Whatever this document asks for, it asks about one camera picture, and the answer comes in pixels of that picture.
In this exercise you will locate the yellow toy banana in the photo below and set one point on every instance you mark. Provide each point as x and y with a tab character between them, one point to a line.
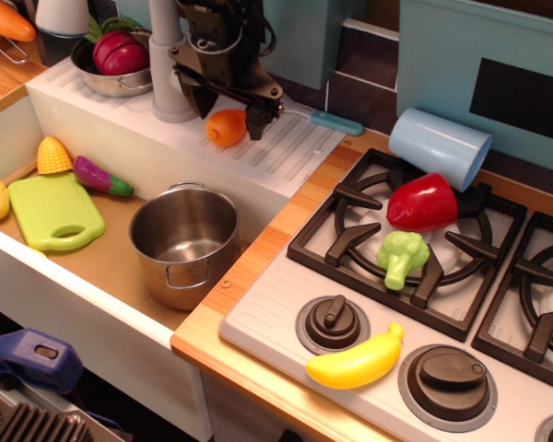
360	365

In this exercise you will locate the white cup upside down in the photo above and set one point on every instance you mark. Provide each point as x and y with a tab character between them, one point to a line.
63	18

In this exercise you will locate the left black burner grate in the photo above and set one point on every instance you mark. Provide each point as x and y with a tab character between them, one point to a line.
438	278

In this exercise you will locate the grey white toy faucet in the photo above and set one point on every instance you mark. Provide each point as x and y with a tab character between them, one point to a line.
169	103

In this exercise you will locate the green toy cutting board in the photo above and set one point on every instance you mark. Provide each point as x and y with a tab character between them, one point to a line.
55	212

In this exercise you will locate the light blue plastic cup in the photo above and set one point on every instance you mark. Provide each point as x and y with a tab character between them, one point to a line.
434	144

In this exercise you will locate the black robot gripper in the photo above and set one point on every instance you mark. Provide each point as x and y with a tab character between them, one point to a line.
225	41

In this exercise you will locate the large brown stove knob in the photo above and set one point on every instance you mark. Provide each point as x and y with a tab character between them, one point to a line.
447	388

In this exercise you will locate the right black burner grate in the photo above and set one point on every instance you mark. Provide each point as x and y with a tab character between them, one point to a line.
518	326

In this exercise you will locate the small orange toy carrot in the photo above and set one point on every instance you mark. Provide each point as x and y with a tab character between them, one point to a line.
226	127

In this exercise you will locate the black burner grate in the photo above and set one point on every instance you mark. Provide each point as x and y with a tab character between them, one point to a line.
438	278
518	326

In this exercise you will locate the large orange toy carrot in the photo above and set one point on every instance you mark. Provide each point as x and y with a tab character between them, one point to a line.
14	26

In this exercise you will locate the white fork blue handle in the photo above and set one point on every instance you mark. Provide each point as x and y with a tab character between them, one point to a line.
330	121

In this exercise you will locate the purple toy eggplant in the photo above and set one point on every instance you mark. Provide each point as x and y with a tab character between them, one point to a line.
97	179

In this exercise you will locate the blue clamp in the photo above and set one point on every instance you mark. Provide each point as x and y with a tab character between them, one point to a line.
38	360

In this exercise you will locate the yellow toy corn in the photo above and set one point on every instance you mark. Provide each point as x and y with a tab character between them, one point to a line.
52	157

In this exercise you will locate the small steel bowl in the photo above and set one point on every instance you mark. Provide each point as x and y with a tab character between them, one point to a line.
110	86

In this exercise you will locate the red toy radish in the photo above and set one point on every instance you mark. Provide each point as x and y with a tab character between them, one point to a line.
119	53

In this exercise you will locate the green toy broccoli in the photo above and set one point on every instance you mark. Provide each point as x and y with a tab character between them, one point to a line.
400	253

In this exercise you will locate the stainless steel pot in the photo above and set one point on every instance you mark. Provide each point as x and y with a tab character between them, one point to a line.
185	240

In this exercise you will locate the small brown stove knob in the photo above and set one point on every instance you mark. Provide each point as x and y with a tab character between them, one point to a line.
331	324

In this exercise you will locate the red toy bell pepper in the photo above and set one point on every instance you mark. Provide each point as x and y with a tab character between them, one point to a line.
424	204

